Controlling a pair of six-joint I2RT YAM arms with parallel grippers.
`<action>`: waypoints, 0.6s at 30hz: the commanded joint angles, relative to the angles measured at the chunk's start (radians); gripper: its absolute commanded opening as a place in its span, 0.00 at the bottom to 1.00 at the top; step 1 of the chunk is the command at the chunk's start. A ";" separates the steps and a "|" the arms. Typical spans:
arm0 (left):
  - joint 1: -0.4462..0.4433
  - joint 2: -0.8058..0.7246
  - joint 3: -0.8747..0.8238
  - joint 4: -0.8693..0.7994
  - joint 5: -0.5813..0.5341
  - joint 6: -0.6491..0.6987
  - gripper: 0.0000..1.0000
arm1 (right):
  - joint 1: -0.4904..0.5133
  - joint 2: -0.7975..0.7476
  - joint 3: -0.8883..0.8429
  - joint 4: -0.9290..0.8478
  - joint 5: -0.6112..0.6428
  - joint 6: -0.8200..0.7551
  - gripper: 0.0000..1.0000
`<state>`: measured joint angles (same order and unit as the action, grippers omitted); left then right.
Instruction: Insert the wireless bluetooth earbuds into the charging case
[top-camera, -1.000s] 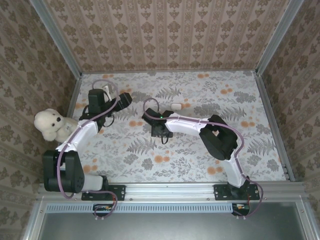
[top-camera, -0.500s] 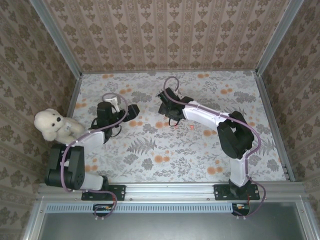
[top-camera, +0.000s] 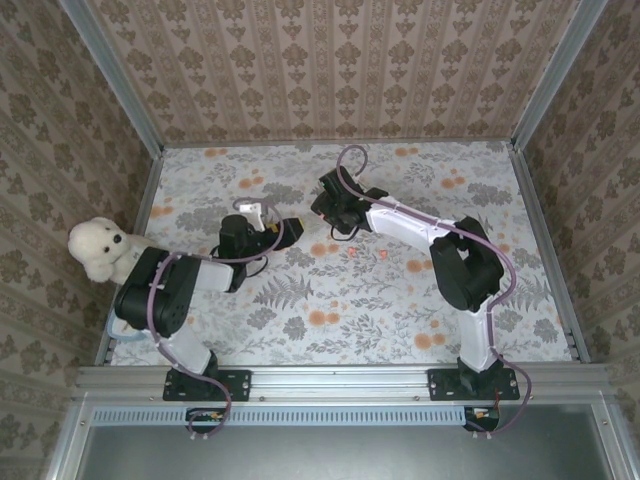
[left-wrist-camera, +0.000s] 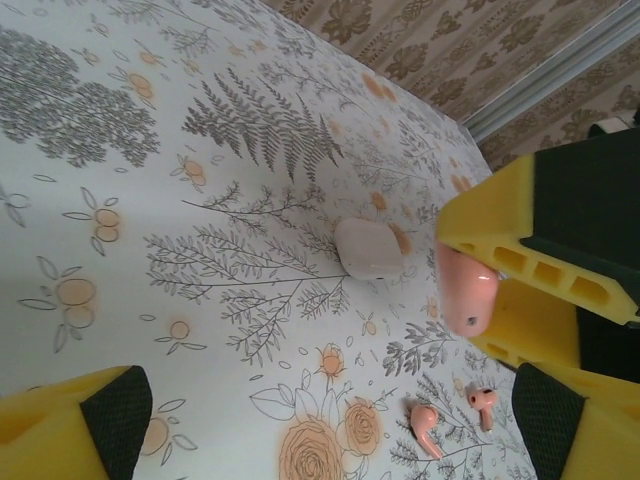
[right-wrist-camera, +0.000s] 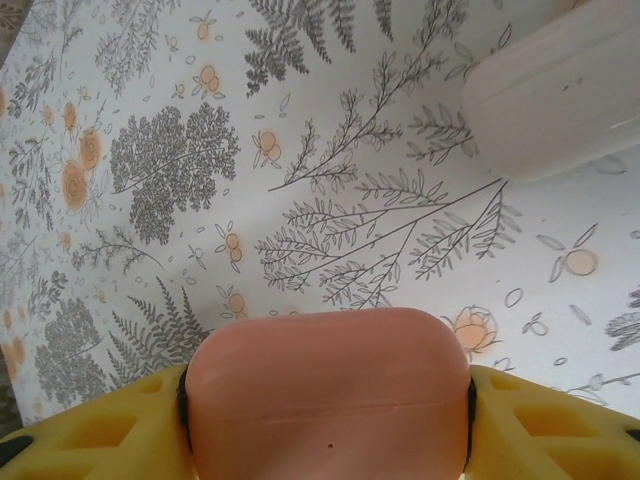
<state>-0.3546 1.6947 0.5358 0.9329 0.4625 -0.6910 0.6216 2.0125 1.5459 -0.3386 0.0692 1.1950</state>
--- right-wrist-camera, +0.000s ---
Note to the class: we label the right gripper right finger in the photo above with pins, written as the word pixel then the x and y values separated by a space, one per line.
pixel 550 435

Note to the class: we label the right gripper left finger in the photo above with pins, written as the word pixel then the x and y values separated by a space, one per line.
pixel 90 440

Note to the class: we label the pink earbud charging case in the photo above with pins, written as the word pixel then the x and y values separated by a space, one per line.
pixel 330 390

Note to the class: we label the white earbud charging case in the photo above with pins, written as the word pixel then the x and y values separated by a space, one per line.
pixel 555 100

